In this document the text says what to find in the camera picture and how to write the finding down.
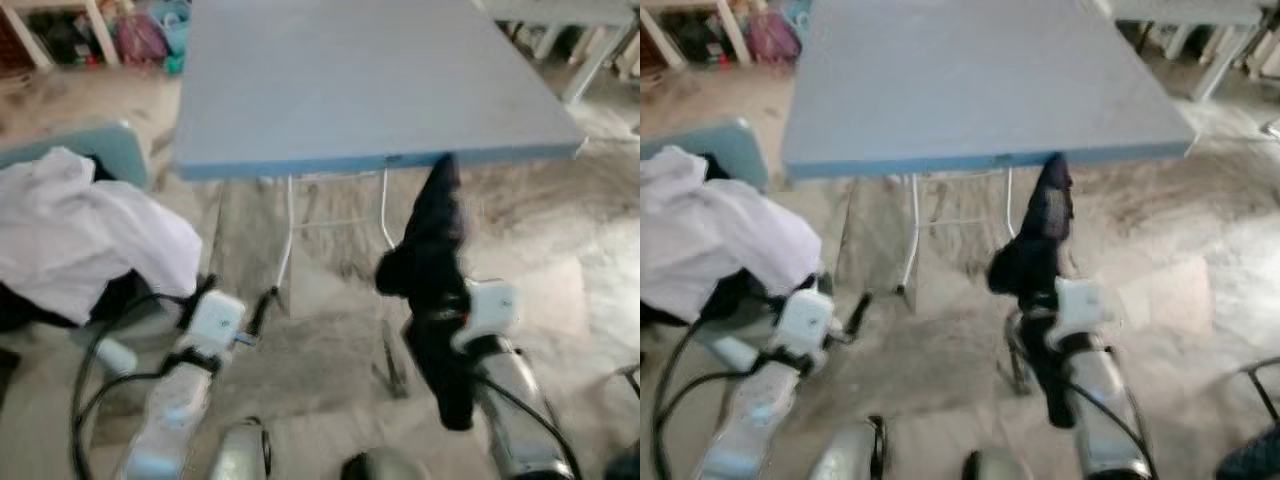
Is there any white shirt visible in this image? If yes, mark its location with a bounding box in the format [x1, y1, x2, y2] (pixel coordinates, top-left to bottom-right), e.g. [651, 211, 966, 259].
[640, 147, 826, 323]
[0, 147, 204, 326]

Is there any dark navy garment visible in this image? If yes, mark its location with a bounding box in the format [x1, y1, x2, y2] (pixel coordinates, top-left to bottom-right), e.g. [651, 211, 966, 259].
[375, 152, 483, 433]
[988, 152, 1076, 431]

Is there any silver robot left leg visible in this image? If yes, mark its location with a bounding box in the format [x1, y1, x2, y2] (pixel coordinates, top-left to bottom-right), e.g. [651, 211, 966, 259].
[205, 420, 271, 480]
[810, 418, 886, 480]

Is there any silver robot leg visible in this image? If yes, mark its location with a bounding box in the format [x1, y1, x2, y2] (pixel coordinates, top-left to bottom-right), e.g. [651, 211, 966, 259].
[340, 450, 431, 480]
[810, 418, 886, 480]
[205, 420, 271, 480]
[965, 448, 1046, 480]

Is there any blue-grey plastic chair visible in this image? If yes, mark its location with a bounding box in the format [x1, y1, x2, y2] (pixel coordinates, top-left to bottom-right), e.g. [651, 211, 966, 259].
[640, 120, 771, 193]
[0, 122, 151, 191]

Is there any silver robot right leg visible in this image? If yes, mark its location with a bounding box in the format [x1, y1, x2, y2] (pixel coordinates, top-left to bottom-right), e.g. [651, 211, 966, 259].
[965, 448, 1046, 480]
[340, 450, 431, 480]

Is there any purple bag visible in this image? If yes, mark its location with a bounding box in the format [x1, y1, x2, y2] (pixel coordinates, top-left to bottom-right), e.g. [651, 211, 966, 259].
[113, 10, 171, 67]
[745, 10, 801, 66]

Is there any blue-grey folding table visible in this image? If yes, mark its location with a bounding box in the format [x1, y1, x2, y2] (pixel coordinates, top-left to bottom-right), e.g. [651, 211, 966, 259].
[172, 0, 589, 291]
[780, 0, 1198, 296]

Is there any white side table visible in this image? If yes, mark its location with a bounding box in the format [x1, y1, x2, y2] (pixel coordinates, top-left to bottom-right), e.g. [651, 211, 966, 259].
[1090, 0, 1280, 101]
[478, 0, 640, 106]

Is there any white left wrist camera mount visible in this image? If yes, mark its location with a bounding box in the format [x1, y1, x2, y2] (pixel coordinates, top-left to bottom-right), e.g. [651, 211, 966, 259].
[775, 288, 836, 359]
[180, 290, 247, 361]

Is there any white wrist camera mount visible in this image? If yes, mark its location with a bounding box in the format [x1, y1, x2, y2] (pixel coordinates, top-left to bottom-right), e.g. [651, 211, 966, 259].
[1050, 277, 1116, 349]
[452, 280, 522, 353]
[775, 288, 836, 359]
[180, 290, 247, 361]

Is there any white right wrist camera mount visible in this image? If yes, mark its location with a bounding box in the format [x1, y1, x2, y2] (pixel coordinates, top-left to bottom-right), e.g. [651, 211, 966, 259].
[1050, 277, 1116, 349]
[452, 280, 522, 353]

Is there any white shelf frame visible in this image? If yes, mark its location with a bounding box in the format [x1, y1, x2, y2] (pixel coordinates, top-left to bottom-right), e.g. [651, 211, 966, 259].
[0, 0, 126, 71]
[640, 0, 751, 71]

